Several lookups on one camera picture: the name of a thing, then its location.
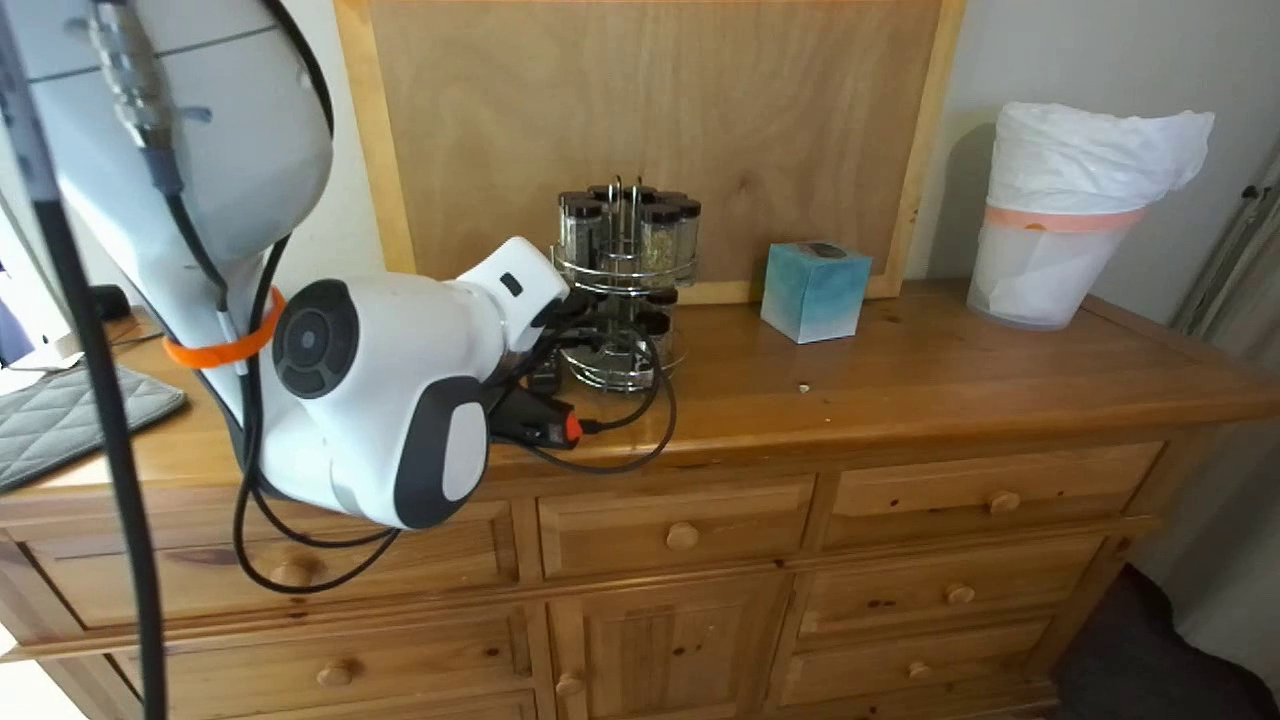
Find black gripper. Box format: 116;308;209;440
501;293;671;405

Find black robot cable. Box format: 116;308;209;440
0;0;686;720

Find chrome rotating seasoning rack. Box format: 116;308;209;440
553;177;704;401

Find pine wooden dresser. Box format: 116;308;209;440
0;275;1280;720

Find blue tissue box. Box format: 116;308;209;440
756;234;876;348

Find framed plywood board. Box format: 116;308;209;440
332;0;971;317

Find orange velcro strap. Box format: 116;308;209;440
159;285;293;374

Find grey quilted pot holder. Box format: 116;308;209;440
0;358;193;497

